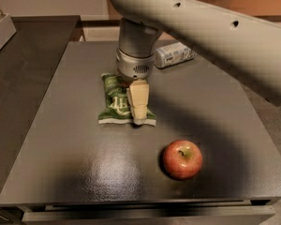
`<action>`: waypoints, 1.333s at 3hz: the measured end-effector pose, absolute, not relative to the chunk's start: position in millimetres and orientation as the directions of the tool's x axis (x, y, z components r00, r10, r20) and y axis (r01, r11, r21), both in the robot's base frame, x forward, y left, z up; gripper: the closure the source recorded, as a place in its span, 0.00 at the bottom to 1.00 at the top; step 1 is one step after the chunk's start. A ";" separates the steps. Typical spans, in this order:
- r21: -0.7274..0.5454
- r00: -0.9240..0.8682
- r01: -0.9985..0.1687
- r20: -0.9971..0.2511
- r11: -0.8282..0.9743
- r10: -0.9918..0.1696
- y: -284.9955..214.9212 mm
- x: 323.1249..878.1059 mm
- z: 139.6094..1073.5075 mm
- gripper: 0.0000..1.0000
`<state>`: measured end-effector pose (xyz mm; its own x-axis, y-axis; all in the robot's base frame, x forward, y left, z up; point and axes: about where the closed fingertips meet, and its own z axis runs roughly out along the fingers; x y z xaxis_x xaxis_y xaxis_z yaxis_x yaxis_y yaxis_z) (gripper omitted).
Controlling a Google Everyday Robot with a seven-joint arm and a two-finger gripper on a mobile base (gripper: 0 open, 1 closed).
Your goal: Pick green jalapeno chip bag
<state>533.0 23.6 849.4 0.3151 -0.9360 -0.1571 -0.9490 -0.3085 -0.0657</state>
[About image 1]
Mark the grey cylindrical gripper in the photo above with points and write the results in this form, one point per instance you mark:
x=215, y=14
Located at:
x=135, y=67

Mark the green jalapeno chip bag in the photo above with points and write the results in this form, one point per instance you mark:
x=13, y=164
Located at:
x=117, y=108

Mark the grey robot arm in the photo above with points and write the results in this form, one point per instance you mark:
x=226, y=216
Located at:
x=247, y=48

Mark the clear plastic water bottle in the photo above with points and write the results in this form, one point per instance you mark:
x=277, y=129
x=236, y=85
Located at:
x=173, y=54

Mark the red apple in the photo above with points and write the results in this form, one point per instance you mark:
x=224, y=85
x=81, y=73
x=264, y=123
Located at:
x=182, y=159

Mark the dark side table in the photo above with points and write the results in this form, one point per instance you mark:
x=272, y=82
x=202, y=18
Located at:
x=27, y=64

